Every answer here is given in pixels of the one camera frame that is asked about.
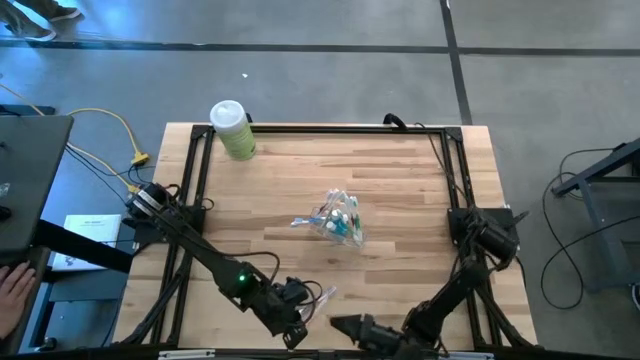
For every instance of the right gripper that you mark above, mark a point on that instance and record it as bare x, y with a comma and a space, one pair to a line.
382, 339

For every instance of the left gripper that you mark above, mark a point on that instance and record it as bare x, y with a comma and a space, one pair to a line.
280, 312

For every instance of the purple and white toothbrush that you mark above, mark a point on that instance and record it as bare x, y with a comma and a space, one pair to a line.
324, 297

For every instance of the clear acrylic organizer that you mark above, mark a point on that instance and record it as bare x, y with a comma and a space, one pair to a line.
359, 241

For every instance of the blue mouthwash bottle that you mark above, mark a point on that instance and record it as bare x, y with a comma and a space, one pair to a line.
331, 227
341, 217

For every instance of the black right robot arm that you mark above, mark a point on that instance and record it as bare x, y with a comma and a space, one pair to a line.
450, 295

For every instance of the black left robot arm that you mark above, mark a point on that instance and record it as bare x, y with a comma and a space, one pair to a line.
200, 250

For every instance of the green disinfecting wipes canister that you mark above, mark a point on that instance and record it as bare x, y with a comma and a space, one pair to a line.
235, 135

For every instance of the black curved hook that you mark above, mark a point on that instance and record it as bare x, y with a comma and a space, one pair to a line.
395, 120

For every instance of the white booklet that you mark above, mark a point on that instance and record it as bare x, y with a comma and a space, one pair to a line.
90, 230

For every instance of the person's hand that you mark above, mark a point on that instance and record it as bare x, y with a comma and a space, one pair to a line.
15, 300

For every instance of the black desk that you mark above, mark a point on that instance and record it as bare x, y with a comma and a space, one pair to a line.
30, 170

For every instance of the person's shoe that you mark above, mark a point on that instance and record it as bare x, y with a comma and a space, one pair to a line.
65, 12
37, 34

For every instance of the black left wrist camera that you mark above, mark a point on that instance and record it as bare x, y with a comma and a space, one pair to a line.
295, 337

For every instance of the silver metal bracket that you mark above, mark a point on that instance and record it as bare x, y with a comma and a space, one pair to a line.
466, 355
186, 354

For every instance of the black aluminium table frame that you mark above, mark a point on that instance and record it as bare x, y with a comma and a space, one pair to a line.
320, 129

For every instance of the grey metal table frame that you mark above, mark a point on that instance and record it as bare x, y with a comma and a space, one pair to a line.
600, 220

